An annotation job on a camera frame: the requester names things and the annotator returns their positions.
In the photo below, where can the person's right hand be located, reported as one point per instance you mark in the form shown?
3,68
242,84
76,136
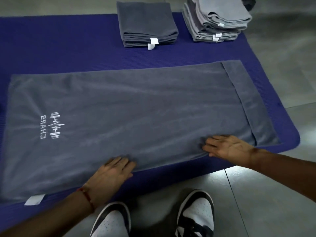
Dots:
229,148

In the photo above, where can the person's left hand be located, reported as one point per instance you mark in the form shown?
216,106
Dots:
108,177

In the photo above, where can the purple ribbed mat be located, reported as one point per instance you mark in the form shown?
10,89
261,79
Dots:
61,46

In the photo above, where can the person's right forearm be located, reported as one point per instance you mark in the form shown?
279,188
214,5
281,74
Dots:
286,170

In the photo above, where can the person's left forearm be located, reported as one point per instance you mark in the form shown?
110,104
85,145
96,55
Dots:
49,219

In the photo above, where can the black and white sneaker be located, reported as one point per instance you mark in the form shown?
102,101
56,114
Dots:
197,214
111,222

